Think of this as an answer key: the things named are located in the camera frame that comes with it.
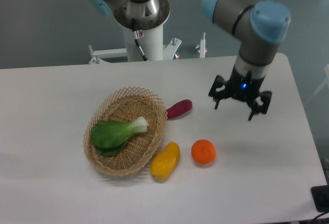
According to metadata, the white levelling foot bracket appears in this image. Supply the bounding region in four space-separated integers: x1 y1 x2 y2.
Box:
196 32 208 58

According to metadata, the woven wicker basket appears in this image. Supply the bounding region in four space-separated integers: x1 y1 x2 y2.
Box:
83 87 167 176

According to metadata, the green bok choy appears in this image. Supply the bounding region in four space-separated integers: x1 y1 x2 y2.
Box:
90 117 149 157

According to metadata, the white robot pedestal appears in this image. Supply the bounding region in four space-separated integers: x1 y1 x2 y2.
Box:
88 0 182 64

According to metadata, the orange fruit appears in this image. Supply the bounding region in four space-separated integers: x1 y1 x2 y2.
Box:
191 139 216 164

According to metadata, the yellow mango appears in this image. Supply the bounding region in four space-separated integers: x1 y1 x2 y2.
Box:
150 142 180 180

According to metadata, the black cable on pedestal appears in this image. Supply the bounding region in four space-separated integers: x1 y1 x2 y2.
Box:
131 17 149 62

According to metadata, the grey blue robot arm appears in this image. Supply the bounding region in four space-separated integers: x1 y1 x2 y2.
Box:
90 0 291 116

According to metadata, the black device at table edge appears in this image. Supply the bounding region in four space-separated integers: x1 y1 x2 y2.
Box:
310 185 328 212

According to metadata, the purple sweet potato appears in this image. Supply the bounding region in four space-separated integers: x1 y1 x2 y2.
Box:
167 99 193 119

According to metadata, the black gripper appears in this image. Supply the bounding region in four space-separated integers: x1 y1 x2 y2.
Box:
208 67 272 121

